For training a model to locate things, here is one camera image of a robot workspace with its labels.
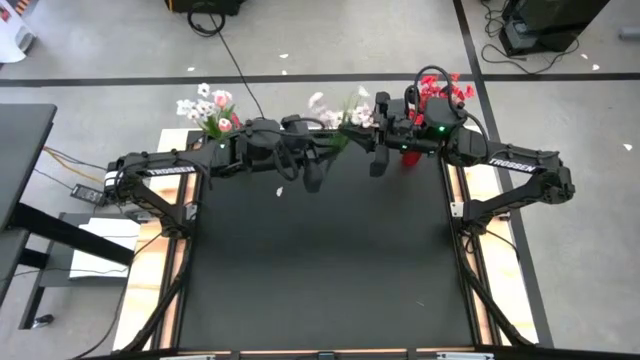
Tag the black computer tower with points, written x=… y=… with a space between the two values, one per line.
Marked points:
x=550 y=20

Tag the white paper box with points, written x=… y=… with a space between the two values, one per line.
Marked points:
x=105 y=250

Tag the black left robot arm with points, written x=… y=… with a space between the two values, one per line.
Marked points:
x=165 y=170

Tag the white artificial flower spray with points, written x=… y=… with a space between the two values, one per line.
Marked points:
x=202 y=107
x=362 y=115

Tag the grey base plate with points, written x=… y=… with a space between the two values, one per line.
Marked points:
x=55 y=277

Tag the black desk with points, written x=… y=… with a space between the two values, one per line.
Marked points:
x=25 y=150

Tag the silver frame plate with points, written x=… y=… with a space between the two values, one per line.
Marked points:
x=187 y=356
x=465 y=356

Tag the white fallen petal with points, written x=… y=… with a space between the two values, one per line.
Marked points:
x=280 y=191

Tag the black diagonal rig brace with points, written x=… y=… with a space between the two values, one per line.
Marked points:
x=161 y=310
x=495 y=310

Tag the wooden table with black frame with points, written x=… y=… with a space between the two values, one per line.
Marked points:
x=280 y=356

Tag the black equipment case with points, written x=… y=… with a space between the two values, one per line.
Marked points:
x=210 y=6

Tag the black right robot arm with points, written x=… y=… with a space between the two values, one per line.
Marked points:
x=515 y=165

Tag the pink artificial tulip stem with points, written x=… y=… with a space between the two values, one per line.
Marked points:
x=222 y=98

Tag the black power adapter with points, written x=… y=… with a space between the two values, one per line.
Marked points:
x=87 y=194

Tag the silver corner bracket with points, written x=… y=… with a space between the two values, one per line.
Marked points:
x=192 y=212
x=456 y=210

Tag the grey cylinder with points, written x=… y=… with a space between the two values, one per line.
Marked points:
x=631 y=33

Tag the red glass vase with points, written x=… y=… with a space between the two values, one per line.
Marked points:
x=411 y=159

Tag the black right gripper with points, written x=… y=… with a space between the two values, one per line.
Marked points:
x=392 y=125

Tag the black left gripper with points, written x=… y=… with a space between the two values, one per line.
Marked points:
x=300 y=137

